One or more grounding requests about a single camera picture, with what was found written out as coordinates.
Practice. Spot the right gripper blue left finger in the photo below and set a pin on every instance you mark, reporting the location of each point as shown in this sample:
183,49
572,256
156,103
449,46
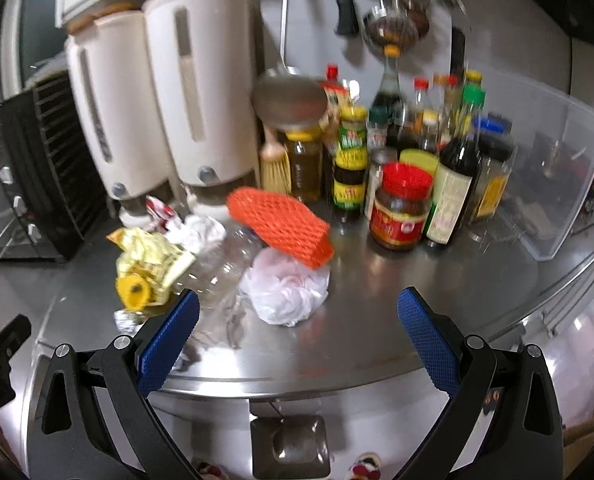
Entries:
162,340

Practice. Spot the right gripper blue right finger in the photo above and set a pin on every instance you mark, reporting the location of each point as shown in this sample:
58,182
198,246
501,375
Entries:
434,350

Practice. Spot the yellow foam fruit net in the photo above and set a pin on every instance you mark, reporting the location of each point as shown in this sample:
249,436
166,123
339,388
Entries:
133,291

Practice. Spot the yellow snack wrapper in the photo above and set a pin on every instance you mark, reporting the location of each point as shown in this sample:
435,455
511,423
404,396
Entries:
151,256

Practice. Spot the clear plastic water bottle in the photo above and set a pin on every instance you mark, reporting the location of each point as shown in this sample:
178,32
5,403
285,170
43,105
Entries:
217,270

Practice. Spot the white tissue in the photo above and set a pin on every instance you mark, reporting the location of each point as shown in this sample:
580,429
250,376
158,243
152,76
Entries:
195,233

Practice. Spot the white plastic bag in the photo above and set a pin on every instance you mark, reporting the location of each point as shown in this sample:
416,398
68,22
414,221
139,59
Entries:
282,290

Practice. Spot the orange foam fruit net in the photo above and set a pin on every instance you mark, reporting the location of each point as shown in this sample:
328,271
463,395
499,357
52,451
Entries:
284,224

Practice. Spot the metal trash bin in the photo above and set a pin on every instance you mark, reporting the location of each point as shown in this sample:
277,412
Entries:
291,447

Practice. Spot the red lid chili sauce jar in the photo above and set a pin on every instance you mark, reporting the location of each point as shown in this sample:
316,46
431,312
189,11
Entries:
401,206

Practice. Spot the red white small wrapper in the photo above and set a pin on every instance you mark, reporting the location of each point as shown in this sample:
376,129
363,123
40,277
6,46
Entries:
161,216

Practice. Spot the green yellow label sauce bottle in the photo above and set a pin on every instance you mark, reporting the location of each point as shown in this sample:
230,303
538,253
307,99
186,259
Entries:
350,163

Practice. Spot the dark soy sauce bottle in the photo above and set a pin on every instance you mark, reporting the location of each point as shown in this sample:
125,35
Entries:
457,173

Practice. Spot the black toaster oven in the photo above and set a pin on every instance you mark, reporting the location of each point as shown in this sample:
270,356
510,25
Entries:
51,196

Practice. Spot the black lid spice jar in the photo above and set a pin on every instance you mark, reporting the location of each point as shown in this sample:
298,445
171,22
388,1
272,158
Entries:
497,155

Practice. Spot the small straw brush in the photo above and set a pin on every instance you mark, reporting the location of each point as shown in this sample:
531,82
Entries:
275,170

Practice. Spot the small glass spice shaker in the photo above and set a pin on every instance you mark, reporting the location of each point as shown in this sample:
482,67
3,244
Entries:
377,126

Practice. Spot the clear plastic splash guard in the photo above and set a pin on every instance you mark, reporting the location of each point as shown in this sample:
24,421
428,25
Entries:
553,166

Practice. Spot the yellow lid oil jar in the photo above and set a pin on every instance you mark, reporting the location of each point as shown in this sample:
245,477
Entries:
304,149

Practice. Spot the tall dark vinegar bottle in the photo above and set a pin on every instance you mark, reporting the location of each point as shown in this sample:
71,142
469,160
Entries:
389,105

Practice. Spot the red cap clear bottle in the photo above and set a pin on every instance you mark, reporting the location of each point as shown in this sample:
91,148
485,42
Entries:
420,103

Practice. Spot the steel skimmer ladle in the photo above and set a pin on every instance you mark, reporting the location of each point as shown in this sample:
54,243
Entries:
283,98

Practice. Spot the left white grain dispenser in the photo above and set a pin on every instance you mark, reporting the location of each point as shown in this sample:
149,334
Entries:
114,92

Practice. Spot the hanging steel strainer spoon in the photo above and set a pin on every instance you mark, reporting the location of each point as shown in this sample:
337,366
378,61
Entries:
388,25

